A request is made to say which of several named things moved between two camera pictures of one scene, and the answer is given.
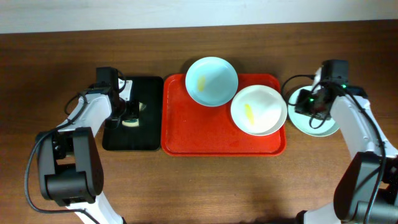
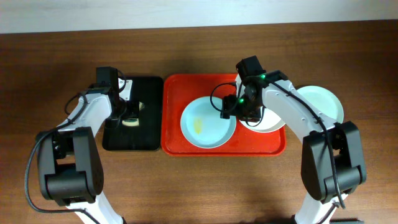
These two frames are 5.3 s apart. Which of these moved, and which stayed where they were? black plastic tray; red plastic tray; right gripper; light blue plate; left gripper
Moved: right gripper; light blue plate
Stayed: left gripper; red plastic tray; black plastic tray
